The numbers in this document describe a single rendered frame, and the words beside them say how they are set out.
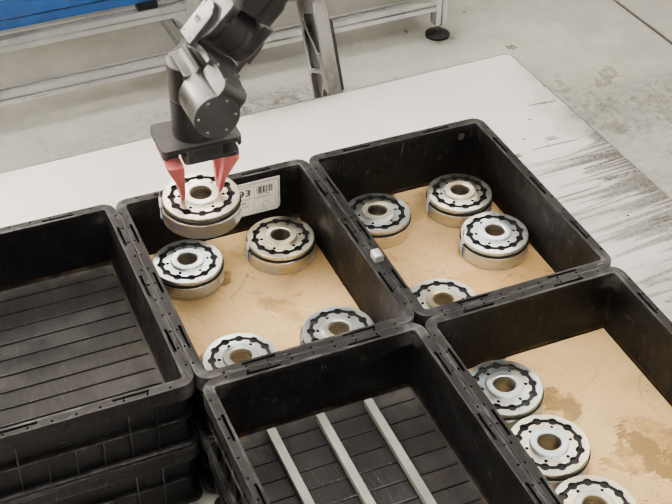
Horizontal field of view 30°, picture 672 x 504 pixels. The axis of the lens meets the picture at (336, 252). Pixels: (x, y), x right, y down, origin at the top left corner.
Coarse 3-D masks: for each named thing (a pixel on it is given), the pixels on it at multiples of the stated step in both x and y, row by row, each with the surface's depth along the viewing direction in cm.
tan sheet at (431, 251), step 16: (400, 192) 201; (416, 192) 201; (416, 208) 197; (496, 208) 197; (416, 224) 194; (432, 224) 194; (416, 240) 191; (432, 240) 191; (448, 240) 191; (400, 256) 188; (416, 256) 188; (432, 256) 188; (448, 256) 188; (528, 256) 188; (400, 272) 185; (416, 272) 185; (432, 272) 185; (448, 272) 185; (464, 272) 185; (480, 272) 185; (496, 272) 185; (512, 272) 185; (528, 272) 185; (544, 272) 185; (480, 288) 182; (496, 288) 182
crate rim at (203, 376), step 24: (264, 168) 188; (288, 168) 189; (312, 168) 188; (120, 216) 179; (336, 216) 179; (360, 240) 175; (144, 264) 170; (384, 288) 167; (168, 312) 163; (408, 312) 163; (336, 336) 160; (360, 336) 160; (192, 360) 156; (264, 360) 156
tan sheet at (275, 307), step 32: (224, 256) 188; (320, 256) 188; (224, 288) 182; (256, 288) 182; (288, 288) 182; (320, 288) 182; (192, 320) 177; (224, 320) 177; (256, 320) 177; (288, 320) 177
